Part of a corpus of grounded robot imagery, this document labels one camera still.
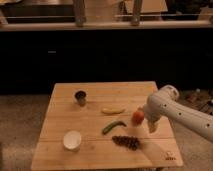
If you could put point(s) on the left metal post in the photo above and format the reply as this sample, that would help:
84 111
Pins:
79 10

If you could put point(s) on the red apple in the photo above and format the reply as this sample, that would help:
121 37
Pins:
137 117

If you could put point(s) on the dark grape bunch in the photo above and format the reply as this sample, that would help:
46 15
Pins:
128 141

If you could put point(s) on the long wooden counter shelf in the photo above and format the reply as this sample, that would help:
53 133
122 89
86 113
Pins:
106 26

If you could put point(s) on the yellow banana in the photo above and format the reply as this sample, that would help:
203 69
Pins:
112 111

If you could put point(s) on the metal cup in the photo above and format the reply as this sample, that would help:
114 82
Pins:
80 96

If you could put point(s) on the right metal post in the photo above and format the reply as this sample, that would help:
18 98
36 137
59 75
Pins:
137 5

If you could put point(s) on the metal post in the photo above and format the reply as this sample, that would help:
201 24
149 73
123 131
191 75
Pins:
137 5
79 10

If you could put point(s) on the white bowl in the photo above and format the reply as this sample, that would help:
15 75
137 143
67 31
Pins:
72 140

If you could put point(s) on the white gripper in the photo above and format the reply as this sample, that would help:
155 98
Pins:
152 118

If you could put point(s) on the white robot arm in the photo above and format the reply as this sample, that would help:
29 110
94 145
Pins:
163 102

